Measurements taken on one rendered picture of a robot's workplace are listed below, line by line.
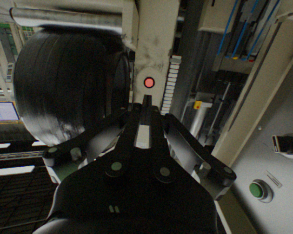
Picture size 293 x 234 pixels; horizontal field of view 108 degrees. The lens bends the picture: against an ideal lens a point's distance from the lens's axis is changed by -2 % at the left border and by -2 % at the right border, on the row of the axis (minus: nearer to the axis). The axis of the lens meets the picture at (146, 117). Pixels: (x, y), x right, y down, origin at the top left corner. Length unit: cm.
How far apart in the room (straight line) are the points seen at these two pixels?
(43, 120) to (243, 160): 54
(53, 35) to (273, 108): 57
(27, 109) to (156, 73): 42
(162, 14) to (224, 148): 44
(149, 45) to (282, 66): 35
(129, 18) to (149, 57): 15
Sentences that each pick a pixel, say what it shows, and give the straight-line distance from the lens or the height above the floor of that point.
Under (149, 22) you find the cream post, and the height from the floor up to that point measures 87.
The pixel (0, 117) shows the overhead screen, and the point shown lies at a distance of 503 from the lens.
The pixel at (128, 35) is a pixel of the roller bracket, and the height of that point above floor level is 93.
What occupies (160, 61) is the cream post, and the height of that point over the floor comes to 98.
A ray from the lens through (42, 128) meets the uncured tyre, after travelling 46.
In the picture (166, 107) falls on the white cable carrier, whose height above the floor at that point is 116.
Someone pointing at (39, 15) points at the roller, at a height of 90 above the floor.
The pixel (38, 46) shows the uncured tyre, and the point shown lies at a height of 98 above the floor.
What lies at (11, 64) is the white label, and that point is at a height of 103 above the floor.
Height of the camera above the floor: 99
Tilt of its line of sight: 26 degrees up
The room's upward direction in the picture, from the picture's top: 172 degrees counter-clockwise
